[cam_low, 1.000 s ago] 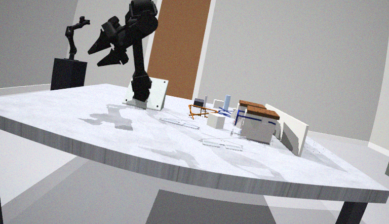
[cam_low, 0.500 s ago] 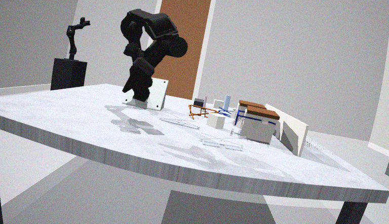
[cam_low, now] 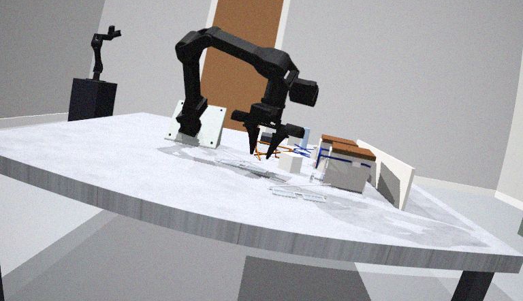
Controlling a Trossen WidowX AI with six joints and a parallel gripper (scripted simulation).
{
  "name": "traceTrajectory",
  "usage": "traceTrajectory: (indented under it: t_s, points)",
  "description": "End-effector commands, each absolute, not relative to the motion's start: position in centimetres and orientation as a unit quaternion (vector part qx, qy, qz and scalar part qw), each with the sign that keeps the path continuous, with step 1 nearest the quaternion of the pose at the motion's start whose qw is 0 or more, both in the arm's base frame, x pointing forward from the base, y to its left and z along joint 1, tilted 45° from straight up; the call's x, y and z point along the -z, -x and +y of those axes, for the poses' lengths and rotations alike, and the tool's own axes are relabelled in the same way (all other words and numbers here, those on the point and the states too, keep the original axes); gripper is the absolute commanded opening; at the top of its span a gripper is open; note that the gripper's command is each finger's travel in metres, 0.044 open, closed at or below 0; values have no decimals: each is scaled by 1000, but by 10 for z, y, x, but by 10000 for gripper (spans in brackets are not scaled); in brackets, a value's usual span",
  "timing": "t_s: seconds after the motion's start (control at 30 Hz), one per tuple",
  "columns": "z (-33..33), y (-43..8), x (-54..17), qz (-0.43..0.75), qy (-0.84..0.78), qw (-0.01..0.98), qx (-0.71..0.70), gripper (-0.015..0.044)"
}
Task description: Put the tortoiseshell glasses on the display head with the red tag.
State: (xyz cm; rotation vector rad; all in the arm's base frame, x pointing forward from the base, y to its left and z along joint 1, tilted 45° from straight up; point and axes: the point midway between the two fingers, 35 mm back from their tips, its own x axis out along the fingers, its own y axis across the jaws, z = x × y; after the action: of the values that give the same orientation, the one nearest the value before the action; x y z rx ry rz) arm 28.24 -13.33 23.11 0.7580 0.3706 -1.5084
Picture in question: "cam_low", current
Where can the pale blue cylinder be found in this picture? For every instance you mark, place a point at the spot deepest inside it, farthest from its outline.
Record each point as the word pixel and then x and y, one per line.
pixel 305 138

